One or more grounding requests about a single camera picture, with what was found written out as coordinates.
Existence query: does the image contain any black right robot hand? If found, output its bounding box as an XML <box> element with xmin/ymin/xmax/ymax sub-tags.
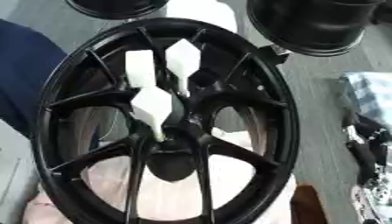
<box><xmin>341</xmin><ymin>113</ymin><xmax>392</xmax><ymax>187</ymax></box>

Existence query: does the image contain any black spoked wheel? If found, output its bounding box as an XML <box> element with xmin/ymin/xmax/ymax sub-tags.
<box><xmin>31</xmin><ymin>17</ymin><xmax>302</xmax><ymax>224</ymax></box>

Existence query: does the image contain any black round rim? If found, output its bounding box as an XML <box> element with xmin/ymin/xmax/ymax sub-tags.
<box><xmin>64</xmin><ymin>0</ymin><xmax>171</xmax><ymax>21</ymax></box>
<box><xmin>245</xmin><ymin>0</ymin><xmax>386</xmax><ymax>58</ymax></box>

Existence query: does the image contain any person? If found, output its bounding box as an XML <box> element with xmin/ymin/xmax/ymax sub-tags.
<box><xmin>0</xmin><ymin>18</ymin><xmax>71</xmax><ymax>139</ymax></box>

